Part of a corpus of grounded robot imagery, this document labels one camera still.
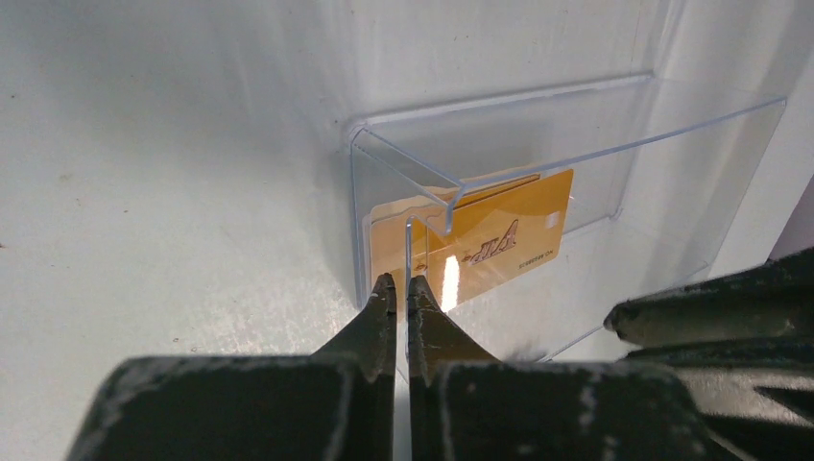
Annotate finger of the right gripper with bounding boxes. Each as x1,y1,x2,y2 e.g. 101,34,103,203
604,249,813,460

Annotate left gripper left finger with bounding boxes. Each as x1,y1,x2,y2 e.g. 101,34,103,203
68,274,397,460

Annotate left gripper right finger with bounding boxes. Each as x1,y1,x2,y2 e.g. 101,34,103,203
407,277,731,460

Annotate clear acrylic box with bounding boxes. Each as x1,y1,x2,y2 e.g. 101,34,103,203
347,74,787,361

